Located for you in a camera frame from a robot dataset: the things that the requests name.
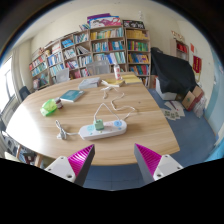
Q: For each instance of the wooden bookshelf with books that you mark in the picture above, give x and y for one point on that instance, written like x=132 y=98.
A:
x=128 y=47

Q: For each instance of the small dark jar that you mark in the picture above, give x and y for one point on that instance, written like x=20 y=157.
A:
x=58 y=103

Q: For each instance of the green charger plug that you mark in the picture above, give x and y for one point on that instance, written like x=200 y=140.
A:
x=98 y=124

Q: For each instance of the small wall shelf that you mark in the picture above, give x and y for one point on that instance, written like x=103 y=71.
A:
x=181 y=50

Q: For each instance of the yellow paper stack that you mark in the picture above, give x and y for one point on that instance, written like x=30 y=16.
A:
x=131 y=79

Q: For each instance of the cardboard box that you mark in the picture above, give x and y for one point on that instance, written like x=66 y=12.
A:
x=192 y=97

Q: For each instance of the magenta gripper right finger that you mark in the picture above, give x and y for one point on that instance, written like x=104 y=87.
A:
x=154 y=166

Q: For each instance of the teal book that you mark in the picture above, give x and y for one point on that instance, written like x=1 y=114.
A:
x=72 y=95

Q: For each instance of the papers on floor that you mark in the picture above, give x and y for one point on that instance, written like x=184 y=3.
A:
x=173 y=110

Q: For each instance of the grey chair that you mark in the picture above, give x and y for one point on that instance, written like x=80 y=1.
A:
x=98 y=67

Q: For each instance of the colourful boxes atop shelf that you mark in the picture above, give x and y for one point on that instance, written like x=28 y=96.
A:
x=103 y=20

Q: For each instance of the white red bottle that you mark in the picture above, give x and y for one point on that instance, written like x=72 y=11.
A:
x=117 y=72

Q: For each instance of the white power strip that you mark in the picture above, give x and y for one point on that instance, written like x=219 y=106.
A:
x=111 y=128

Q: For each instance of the green plastic bag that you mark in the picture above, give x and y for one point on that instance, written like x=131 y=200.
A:
x=48 y=107

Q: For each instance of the grey book stack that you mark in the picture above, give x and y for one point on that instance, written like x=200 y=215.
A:
x=89 y=83

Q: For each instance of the black cloth covered object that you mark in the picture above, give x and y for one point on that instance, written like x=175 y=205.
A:
x=175 y=74

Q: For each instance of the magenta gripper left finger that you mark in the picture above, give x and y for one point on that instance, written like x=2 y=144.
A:
x=75 y=167

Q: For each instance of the yellow book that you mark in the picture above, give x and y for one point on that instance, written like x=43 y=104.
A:
x=112 y=82

